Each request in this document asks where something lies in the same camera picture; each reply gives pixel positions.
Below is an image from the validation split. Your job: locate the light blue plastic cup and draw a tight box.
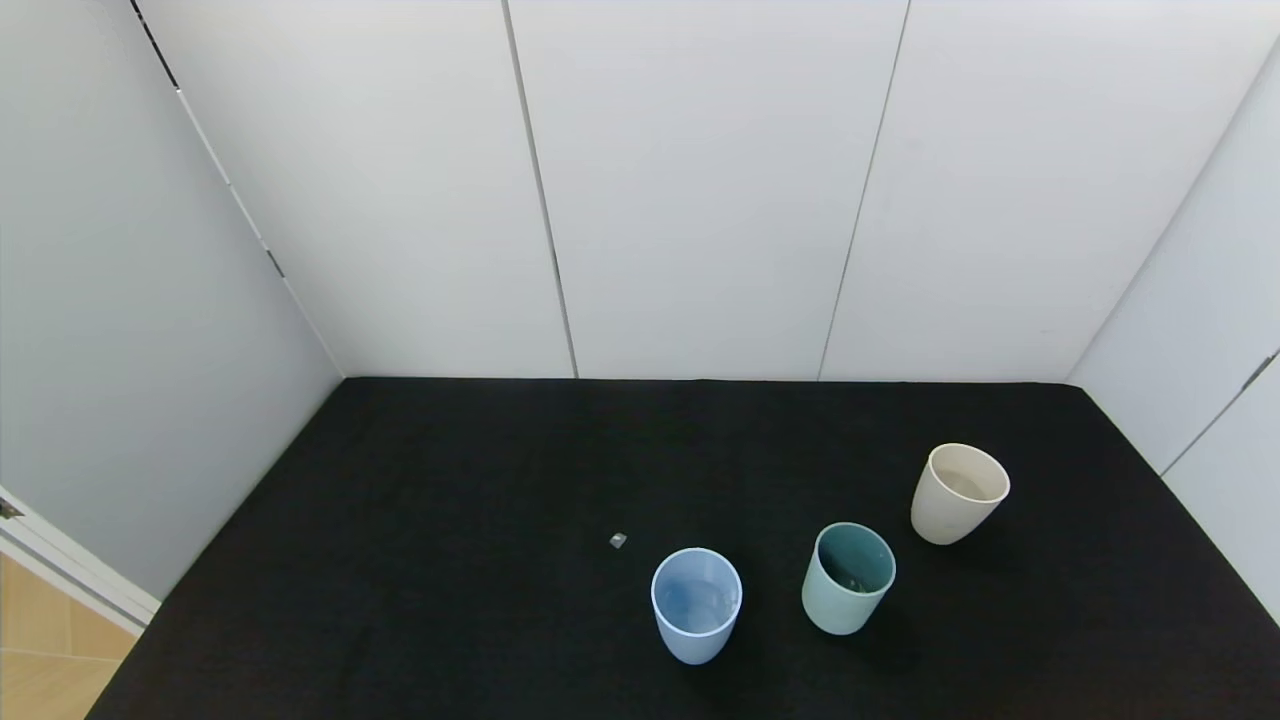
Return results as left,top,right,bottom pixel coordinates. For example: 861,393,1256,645
651,547,744,666

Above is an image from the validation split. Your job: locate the black tablecloth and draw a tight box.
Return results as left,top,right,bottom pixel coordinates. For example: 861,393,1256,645
85,376,1280,720

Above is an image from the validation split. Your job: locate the teal plastic cup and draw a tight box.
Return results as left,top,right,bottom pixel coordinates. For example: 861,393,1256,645
801,522,897,637

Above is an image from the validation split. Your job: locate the cream plastic cup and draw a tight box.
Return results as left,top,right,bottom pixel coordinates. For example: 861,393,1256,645
910,443,1011,547

